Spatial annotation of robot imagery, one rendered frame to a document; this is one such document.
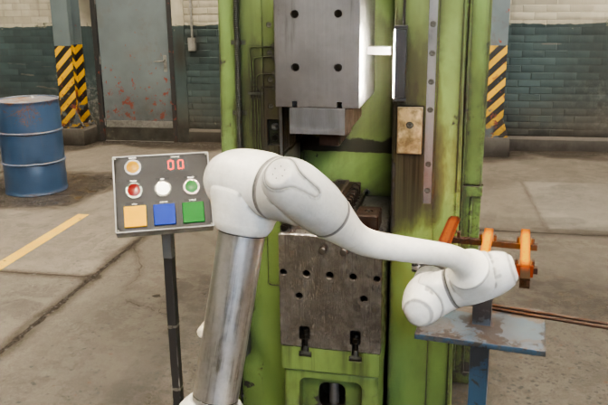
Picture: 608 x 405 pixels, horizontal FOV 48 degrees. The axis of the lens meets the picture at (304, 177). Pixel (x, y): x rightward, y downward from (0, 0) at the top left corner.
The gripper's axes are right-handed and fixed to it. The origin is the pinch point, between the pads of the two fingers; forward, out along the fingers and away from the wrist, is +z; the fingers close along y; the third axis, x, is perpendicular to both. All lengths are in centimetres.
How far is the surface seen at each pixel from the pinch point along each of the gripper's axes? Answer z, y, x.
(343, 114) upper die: 34, -39, 34
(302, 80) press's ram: 33, -53, 46
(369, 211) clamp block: 41, -31, -2
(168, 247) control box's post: 18, -102, -16
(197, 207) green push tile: 14, -87, 2
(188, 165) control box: 21, -93, 15
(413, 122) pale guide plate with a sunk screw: 48, -17, 30
